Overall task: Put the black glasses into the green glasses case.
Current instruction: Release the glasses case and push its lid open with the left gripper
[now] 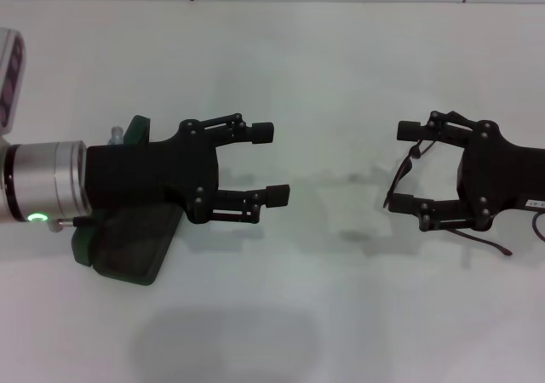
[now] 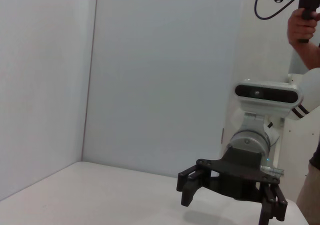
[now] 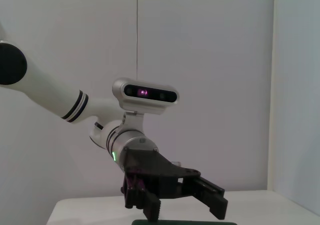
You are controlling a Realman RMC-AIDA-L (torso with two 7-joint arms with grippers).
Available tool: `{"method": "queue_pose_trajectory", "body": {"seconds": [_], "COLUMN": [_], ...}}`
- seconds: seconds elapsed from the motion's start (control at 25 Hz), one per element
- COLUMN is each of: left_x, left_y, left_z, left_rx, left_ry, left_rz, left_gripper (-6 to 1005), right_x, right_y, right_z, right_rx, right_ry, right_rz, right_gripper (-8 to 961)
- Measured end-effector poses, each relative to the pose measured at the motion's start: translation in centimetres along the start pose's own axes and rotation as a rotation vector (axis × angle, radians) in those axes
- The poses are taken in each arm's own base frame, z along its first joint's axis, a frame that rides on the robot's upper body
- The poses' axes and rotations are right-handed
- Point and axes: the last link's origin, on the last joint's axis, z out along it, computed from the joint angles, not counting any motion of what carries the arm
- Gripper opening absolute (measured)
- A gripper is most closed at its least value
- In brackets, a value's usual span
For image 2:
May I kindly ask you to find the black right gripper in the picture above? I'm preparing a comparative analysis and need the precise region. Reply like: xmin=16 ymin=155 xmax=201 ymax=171
xmin=176 ymin=146 xmax=289 ymax=225

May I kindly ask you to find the black teleoperation handle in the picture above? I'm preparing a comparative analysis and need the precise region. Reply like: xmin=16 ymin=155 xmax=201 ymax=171
xmin=264 ymin=0 xmax=320 ymax=44

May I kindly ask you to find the person's bare forearm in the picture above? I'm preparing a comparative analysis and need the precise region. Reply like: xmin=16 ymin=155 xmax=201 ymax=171
xmin=291 ymin=38 xmax=320 ymax=71

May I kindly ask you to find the person's bare hand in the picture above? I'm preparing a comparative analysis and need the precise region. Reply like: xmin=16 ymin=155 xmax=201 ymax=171
xmin=286 ymin=8 xmax=318 ymax=46

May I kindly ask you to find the white perforated cabinet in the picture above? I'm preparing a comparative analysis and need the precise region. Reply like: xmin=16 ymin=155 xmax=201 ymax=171
xmin=273 ymin=72 xmax=320 ymax=206

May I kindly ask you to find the dark shirt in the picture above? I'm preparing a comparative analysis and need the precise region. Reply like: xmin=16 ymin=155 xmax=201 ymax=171
xmin=308 ymin=139 xmax=320 ymax=171

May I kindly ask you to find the right wrist connector with cable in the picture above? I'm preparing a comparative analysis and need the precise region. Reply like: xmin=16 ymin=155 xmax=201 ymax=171
xmin=259 ymin=165 xmax=285 ymax=178

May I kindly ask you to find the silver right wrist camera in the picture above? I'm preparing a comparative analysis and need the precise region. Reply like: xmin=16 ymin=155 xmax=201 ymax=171
xmin=234 ymin=78 xmax=304 ymax=133

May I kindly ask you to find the black looping cable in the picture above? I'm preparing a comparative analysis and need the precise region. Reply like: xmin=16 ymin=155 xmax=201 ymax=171
xmin=254 ymin=0 xmax=300 ymax=20

